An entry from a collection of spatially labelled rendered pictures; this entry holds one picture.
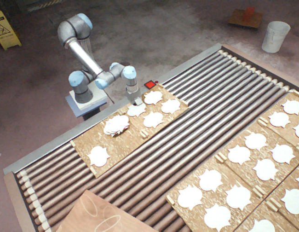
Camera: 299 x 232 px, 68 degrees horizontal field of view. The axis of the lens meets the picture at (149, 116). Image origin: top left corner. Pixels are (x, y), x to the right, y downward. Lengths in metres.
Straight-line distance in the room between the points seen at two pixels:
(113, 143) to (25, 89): 2.50
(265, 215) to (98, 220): 0.86
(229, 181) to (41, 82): 3.11
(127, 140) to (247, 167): 0.77
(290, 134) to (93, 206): 1.29
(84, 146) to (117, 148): 0.23
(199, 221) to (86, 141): 0.87
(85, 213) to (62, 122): 1.96
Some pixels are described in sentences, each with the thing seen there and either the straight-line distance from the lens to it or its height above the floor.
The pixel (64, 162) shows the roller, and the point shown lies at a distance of 1.60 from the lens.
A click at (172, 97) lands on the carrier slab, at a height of 0.94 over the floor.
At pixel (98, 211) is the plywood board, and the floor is 1.04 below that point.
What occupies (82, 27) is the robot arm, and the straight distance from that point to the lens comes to 1.58.
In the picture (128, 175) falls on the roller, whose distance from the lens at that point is 1.43.
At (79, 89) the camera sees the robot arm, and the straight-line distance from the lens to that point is 1.81.
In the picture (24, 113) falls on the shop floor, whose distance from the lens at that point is 3.46.
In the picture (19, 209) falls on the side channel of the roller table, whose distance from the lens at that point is 1.55.
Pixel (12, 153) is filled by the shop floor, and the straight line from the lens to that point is 3.12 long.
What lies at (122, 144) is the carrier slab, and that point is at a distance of 1.52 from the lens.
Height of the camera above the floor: 2.20
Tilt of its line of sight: 51 degrees down
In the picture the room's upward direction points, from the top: 7 degrees counter-clockwise
